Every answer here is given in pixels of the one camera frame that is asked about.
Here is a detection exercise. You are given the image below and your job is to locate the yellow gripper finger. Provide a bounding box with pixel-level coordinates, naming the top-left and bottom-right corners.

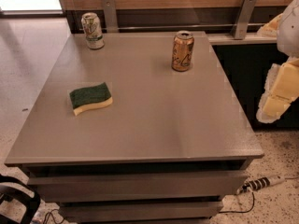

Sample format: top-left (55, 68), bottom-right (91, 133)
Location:
top-left (257, 14), bottom-right (282, 37)
top-left (256, 58), bottom-right (299, 123)

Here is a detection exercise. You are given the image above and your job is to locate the orange soda can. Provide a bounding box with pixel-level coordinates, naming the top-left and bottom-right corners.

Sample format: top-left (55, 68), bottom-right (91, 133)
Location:
top-left (171, 31), bottom-right (194, 72)

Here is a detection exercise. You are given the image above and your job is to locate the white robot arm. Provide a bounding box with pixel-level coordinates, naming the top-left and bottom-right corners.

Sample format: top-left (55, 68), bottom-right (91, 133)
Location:
top-left (256, 0), bottom-right (299, 123)

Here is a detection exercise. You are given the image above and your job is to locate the white green soda can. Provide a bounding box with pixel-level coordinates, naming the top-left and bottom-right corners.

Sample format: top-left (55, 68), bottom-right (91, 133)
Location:
top-left (81, 12), bottom-right (105, 49)

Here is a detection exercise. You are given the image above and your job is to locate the green yellow sponge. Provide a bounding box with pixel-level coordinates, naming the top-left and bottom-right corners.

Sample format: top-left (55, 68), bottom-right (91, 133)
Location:
top-left (69, 82), bottom-right (113, 116)

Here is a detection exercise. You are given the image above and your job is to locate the white power strip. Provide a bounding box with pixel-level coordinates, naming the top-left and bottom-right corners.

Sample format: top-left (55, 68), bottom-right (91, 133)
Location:
top-left (236, 175), bottom-right (285, 194)

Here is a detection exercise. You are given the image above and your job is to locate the grey drawer cabinet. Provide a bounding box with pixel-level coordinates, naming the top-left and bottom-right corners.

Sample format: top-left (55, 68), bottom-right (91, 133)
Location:
top-left (6, 32), bottom-right (263, 224)

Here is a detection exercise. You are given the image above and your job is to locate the lower grey drawer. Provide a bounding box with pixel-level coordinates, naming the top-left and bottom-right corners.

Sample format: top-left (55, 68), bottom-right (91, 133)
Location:
top-left (59, 202), bottom-right (223, 223)

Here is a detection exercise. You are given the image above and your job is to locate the grey drawer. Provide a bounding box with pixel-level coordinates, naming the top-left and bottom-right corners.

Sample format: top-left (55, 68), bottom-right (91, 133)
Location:
top-left (29, 171), bottom-right (247, 203)
top-left (59, 202), bottom-right (223, 223)

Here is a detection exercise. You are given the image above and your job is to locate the upper grey drawer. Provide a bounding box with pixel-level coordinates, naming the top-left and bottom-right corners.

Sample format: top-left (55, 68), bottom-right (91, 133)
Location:
top-left (29, 171), bottom-right (247, 203)

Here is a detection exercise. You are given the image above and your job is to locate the black chair part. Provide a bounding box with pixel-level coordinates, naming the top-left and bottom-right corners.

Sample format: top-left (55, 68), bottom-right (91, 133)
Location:
top-left (0, 175), bottom-right (41, 224)

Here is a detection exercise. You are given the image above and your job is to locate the metal rail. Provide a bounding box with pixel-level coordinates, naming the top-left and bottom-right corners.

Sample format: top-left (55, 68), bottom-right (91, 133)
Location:
top-left (78, 22), bottom-right (265, 32)

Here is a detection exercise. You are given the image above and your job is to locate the right metal bracket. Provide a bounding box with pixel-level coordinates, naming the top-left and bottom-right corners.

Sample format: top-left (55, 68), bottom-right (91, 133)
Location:
top-left (232, 0), bottom-right (257, 40)

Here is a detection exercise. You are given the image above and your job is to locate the metal bracket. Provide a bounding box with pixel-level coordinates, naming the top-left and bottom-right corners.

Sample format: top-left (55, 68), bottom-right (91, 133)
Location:
top-left (232, 0), bottom-right (257, 40)
top-left (102, 0), bottom-right (119, 33)

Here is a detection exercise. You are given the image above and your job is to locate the black power cable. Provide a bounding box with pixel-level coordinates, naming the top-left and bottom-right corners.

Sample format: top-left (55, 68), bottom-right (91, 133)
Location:
top-left (219, 191), bottom-right (256, 215)

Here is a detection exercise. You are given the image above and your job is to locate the left metal bracket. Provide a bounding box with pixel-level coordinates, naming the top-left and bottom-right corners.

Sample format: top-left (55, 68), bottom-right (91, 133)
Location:
top-left (102, 0), bottom-right (119, 33)

